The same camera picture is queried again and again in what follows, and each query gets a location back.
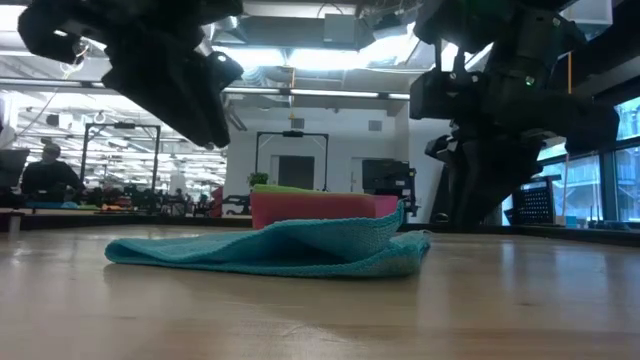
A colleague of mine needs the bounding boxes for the dark folded panels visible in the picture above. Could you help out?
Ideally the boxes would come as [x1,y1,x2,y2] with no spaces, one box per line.
[429,164,450,224]

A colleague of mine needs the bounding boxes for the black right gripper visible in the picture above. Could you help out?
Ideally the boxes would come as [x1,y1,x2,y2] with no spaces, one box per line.
[424,49,621,232]

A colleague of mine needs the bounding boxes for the black aluminium table frame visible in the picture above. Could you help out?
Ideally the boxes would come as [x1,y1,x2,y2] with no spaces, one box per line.
[0,212,640,247]

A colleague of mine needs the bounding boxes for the green microfiber towel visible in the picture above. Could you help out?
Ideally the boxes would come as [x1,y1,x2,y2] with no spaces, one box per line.
[252,183,321,196]

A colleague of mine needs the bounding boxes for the black background rig frame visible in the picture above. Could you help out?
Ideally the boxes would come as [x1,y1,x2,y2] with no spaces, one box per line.
[254,130,330,194]
[79,121,162,204]

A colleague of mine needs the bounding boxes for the yellow ceiling cord reel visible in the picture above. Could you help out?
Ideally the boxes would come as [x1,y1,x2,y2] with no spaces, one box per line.
[58,42,94,76]

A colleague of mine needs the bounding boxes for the person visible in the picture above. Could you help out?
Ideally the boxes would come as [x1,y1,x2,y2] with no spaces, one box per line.
[19,143,86,204]

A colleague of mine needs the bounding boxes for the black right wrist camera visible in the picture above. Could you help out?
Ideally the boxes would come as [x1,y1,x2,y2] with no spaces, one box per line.
[409,69,484,121]

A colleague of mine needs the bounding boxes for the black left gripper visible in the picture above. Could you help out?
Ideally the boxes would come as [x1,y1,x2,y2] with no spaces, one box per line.
[102,47,245,150]

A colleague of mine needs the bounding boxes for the red plastic basket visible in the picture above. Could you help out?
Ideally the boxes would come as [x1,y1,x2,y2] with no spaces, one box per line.
[249,192,400,231]

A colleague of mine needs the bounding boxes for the black background monitor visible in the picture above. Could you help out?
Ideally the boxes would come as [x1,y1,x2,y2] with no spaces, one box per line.
[0,148,31,190]

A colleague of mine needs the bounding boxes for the blue microfiber towel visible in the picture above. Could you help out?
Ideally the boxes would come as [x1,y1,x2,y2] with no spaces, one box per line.
[103,202,432,279]

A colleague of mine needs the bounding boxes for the black equipment cart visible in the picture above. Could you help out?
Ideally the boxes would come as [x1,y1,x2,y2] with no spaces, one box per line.
[361,158,419,217]

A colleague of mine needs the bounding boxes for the black perforated rack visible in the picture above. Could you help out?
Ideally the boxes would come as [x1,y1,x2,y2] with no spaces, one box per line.
[509,177,564,226]

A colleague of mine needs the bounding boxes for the green background plant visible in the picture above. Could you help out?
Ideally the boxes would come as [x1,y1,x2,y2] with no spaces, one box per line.
[246,170,271,189]

